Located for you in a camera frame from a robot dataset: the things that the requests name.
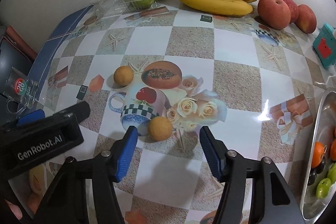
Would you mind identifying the large green mango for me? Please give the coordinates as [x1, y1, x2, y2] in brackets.
[315, 178, 331, 200]

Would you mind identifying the brown longan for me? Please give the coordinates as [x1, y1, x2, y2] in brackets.
[147, 117, 173, 141]
[113, 66, 134, 86]

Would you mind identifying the orange with stem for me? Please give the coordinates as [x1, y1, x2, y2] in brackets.
[311, 141, 327, 168]

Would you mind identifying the glass mug with logo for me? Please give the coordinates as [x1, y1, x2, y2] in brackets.
[3, 67, 39, 115]

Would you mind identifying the red peach back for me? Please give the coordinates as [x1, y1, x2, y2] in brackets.
[294, 4, 317, 34]

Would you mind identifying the yellow banana front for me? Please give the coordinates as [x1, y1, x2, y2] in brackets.
[180, 0, 253, 16]

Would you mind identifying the patterned plastic tablecloth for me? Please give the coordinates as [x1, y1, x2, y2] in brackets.
[7, 2, 336, 224]

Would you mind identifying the steel bowl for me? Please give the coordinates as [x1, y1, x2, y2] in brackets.
[299, 88, 335, 223]

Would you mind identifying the teal plastic box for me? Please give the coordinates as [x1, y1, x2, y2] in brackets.
[313, 23, 336, 68]

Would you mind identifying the red peach middle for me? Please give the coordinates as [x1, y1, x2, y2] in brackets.
[283, 0, 299, 23]

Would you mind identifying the red peach front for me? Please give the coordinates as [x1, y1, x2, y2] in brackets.
[257, 0, 291, 30]

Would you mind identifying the orange tangerine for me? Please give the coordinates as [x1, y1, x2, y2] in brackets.
[330, 139, 336, 161]

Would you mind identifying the red peach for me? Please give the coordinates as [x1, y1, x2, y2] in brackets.
[294, 4, 317, 34]
[257, 0, 291, 30]
[283, 0, 299, 23]

